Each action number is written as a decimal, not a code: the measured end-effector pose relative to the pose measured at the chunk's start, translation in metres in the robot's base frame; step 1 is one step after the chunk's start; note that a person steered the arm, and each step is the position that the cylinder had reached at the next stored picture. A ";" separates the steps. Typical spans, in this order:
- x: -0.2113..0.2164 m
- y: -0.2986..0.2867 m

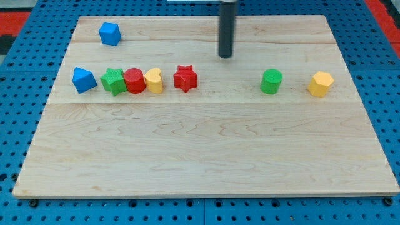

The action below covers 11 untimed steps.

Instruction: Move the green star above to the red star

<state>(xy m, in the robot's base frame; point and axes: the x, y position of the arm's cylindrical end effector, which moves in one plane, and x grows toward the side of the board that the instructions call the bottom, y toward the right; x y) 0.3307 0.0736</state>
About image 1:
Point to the yellow heart block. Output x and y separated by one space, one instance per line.
154 80

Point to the green star block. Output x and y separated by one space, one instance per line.
113 81

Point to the red star block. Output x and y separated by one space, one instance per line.
185 78

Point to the blue cube block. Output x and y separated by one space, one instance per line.
110 34

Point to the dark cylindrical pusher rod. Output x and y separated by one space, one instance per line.
227 19

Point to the blue triangle block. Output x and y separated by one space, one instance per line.
83 80

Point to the red cylinder block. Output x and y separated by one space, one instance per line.
134 80

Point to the green cylinder block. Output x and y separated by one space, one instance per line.
271 81

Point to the yellow hexagon block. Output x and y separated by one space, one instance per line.
320 84

